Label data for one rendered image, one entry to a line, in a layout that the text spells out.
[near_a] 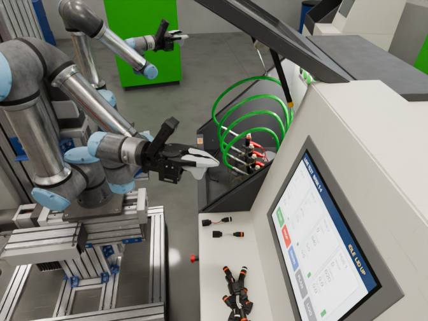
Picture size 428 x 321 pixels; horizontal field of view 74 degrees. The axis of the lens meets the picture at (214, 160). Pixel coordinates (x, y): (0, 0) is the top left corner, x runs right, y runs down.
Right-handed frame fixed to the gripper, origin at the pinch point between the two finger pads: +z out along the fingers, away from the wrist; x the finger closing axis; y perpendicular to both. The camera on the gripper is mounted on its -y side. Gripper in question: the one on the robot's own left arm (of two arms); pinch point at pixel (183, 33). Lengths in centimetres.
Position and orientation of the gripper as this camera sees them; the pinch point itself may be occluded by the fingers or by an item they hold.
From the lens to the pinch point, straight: 182.2
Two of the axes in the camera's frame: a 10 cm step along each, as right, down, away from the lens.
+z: 8.3, -3.4, 4.4
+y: -0.8, 7.1, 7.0
